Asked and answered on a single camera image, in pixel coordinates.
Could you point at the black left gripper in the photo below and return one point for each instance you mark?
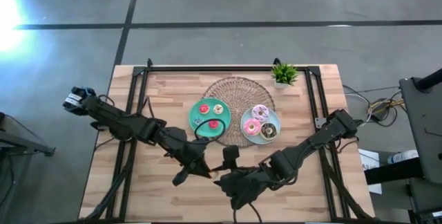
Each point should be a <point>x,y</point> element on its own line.
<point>191,153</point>

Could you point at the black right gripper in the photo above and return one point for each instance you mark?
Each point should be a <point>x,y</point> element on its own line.
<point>241,184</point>

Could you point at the small blue frosted donut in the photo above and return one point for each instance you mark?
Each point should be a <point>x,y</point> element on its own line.
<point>198,120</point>

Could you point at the small red frosted donut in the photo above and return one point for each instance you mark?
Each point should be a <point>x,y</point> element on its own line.
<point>213,124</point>

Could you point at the large pink frosted donut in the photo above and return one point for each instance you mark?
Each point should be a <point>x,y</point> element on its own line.
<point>251,127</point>

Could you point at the large chocolate frosted donut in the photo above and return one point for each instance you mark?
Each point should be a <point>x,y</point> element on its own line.
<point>268,131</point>

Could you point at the small pink frosted donut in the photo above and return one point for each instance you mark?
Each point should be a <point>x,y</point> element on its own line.
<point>204,109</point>

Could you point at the small cream yellow donut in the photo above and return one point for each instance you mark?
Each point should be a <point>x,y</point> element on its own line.
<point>218,109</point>

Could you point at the large lilac frosted donut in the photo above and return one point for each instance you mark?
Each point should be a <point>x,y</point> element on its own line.
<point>260,113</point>

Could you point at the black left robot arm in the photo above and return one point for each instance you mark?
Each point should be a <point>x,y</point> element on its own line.
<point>117,120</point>

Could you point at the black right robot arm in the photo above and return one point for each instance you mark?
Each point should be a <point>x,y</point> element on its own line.
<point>331,130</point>

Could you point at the light blue round plate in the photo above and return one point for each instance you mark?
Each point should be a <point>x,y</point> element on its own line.
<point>245,137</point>

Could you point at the teal round plate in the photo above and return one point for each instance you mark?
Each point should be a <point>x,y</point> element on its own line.
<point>209,116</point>

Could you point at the round woven straw placemat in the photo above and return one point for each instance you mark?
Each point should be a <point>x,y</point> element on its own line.
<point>238,92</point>

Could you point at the white plant pot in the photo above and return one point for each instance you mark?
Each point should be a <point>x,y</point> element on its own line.
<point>281,85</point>

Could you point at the green artificial plant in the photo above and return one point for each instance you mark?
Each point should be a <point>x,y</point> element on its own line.
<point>284,73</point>

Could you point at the white paper sheet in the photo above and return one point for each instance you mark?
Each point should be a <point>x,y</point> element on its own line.
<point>369,161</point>

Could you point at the white plastic bottle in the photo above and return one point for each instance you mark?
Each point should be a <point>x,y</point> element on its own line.
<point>404,156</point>

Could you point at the grey cart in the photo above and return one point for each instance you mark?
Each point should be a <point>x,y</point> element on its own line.
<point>421,120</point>

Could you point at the black aluminium table frame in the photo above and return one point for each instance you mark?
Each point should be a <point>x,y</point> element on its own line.
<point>224,68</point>

